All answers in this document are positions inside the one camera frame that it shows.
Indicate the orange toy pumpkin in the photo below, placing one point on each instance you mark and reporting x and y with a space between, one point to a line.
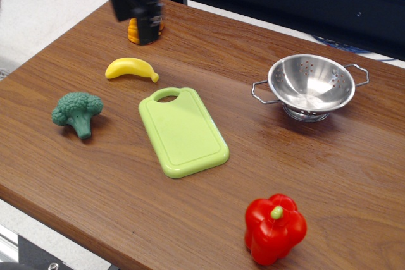
134 36

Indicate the green toy broccoli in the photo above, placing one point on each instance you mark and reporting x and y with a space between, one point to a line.
77 109

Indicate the yellow toy banana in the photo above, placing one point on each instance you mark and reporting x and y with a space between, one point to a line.
131 66

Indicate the red toy bell pepper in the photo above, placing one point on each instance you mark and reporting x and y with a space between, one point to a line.
273 227

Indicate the light green cutting board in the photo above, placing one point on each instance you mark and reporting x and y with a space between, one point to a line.
183 134

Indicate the black metal bracket with screw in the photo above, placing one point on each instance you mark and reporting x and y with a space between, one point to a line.
55 255

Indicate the steel colander with handles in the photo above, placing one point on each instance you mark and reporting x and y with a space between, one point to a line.
310 87

